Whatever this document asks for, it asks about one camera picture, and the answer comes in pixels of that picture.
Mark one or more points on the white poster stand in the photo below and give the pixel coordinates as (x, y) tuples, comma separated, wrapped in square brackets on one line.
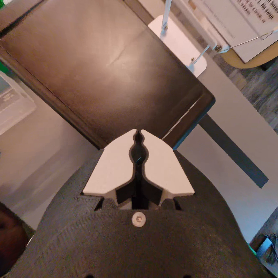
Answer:
[(178, 43)]

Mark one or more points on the white instruction poster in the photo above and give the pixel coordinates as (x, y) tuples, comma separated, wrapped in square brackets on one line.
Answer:
[(239, 21)]

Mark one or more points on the clear plastic drawer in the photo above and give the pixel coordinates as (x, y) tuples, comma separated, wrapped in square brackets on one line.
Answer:
[(15, 104)]

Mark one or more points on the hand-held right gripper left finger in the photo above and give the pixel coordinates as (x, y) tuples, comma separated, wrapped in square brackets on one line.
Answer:
[(113, 169)]

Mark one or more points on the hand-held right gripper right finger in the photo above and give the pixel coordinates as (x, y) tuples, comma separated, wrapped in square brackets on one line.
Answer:
[(167, 171)]

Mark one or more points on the black drawer cabinet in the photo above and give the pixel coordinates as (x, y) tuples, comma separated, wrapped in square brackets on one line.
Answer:
[(97, 76)]

